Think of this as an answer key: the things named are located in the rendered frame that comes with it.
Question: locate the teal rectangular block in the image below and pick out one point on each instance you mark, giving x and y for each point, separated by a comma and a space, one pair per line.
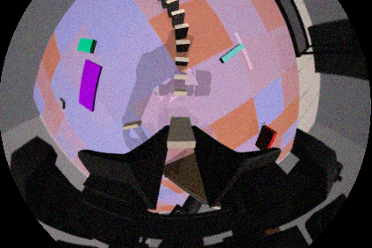
231, 54

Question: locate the green rectangular block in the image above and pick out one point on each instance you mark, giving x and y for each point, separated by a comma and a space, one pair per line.
87, 45

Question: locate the purple flat rectangular block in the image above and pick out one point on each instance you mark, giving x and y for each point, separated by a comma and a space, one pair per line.
89, 82

